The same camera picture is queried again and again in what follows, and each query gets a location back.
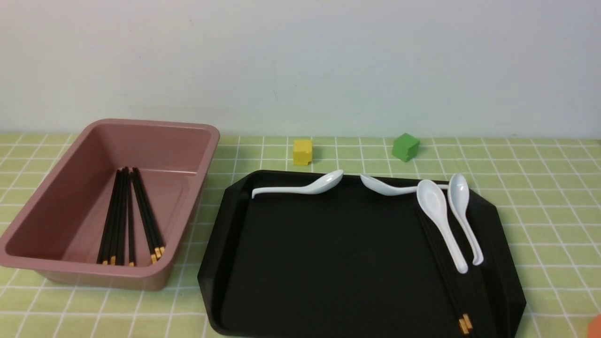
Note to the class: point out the pink plastic bin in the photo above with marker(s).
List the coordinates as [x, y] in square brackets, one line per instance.
[58, 231]

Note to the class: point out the black chopstick in bin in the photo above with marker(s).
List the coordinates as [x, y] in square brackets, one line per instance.
[117, 231]
[132, 257]
[148, 231]
[107, 225]

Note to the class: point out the white spoon far right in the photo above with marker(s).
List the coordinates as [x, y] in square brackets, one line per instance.
[458, 198]

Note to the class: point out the orange object at edge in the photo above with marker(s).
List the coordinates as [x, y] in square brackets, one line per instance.
[594, 328]

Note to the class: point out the white spoon back middle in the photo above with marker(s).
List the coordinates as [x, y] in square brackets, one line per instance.
[386, 189]

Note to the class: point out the white spoon far left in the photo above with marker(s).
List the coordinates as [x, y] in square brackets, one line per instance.
[319, 186]

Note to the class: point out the white spoon large front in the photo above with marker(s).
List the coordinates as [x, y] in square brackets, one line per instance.
[432, 201]

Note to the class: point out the yellow cube block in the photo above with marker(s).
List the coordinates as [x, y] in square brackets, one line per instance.
[302, 152]

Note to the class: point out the green cube block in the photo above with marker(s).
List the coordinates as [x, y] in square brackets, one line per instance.
[405, 147]

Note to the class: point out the black plastic tray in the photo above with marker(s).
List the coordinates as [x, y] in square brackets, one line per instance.
[350, 263]

